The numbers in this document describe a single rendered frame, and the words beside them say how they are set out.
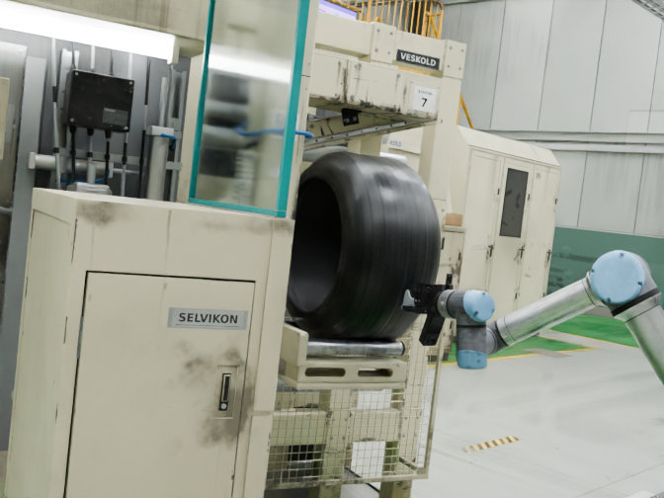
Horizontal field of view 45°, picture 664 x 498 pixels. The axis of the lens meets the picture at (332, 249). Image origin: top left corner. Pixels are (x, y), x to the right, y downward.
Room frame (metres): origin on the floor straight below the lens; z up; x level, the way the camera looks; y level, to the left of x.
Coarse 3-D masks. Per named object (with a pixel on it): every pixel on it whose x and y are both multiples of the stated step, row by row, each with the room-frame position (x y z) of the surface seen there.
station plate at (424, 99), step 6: (414, 90) 2.75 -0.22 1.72; (420, 90) 2.76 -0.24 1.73; (426, 90) 2.77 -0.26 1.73; (432, 90) 2.79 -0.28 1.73; (414, 96) 2.75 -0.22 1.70; (420, 96) 2.76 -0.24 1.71; (426, 96) 2.78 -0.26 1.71; (432, 96) 2.79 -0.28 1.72; (414, 102) 2.76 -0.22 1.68; (420, 102) 2.77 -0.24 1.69; (426, 102) 2.78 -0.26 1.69; (432, 102) 2.79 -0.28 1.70; (414, 108) 2.76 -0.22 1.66; (420, 108) 2.77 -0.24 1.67; (426, 108) 2.78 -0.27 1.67; (432, 108) 2.79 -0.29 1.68
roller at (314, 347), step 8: (312, 344) 2.25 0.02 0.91; (320, 344) 2.26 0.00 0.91; (328, 344) 2.27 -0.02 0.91; (336, 344) 2.28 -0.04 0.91; (344, 344) 2.30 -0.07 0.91; (352, 344) 2.31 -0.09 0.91; (360, 344) 2.32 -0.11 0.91; (368, 344) 2.33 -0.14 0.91; (376, 344) 2.35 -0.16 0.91; (384, 344) 2.36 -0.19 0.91; (392, 344) 2.38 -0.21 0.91; (400, 344) 2.39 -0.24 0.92; (312, 352) 2.25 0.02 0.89; (320, 352) 2.26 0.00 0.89; (328, 352) 2.27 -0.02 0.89; (336, 352) 2.29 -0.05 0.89; (344, 352) 2.30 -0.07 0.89; (352, 352) 2.31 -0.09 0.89; (360, 352) 2.32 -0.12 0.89; (368, 352) 2.33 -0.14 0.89; (376, 352) 2.35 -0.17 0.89; (384, 352) 2.36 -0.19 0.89; (392, 352) 2.37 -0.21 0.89; (400, 352) 2.38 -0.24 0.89
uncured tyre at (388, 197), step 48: (336, 192) 2.29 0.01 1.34; (384, 192) 2.25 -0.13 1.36; (336, 240) 2.75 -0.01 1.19; (384, 240) 2.19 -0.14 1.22; (432, 240) 2.27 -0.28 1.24; (288, 288) 2.53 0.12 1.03; (336, 288) 2.24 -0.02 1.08; (384, 288) 2.21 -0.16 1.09; (336, 336) 2.31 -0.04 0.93; (384, 336) 2.35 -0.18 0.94
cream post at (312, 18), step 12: (312, 0) 2.27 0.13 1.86; (312, 12) 2.28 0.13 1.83; (312, 24) 2.28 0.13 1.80; (312, 36) 2.28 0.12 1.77; (312, 48) 2.28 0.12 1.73; (312, 60) 2.29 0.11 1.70; (300, 84) 2.27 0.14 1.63; (300, 96) 2.27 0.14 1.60; (300, 108) 2.27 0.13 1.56; (300, 120) 2.28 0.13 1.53; (300, 144) 2.28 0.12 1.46; (300, 156) 2.28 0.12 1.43; (300, 168) 2.29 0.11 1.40; (288, 204) 2.27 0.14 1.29
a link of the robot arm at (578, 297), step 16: (640, 256) 1.90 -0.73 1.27; (576, 288) 1.98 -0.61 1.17; (544, 304) 2.01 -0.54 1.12; (560, 304) 1.98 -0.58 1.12; (576, 304) 1.97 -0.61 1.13; (592, 304) 1.96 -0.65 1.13; (496, 320) 2.08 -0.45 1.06; (512, 320) 2.04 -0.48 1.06; (528, 320) 2.02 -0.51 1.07; (544, 320) 2.00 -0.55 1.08; (560, 320) 2.00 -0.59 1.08; (496, 336) 2.05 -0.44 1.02; (512, 336) 2.04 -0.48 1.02; (528, 336) 2.04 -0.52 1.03; (496, 352) 2.11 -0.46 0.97
